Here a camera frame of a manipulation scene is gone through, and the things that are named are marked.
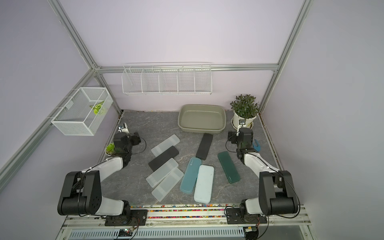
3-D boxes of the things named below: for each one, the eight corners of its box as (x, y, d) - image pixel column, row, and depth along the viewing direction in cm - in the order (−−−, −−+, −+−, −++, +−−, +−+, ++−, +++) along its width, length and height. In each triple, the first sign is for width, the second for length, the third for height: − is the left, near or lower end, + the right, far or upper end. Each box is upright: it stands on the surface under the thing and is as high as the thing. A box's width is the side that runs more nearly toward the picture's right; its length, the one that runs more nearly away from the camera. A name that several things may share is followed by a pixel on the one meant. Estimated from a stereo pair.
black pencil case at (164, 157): (153, 172, 91) (152, 171, 89) (147, 164, 94) (146, 163, 93) (179, 153, 99) (179, 152, 97) (173, 146, 102) (173, 145, 101)
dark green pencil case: (229, 184, 86) (230, 183, 84) (216, 153, 99) (217, 152, 97) (240, 180, 87) (241, 179, 86) (226, 151, 100) (226, 149, 98)
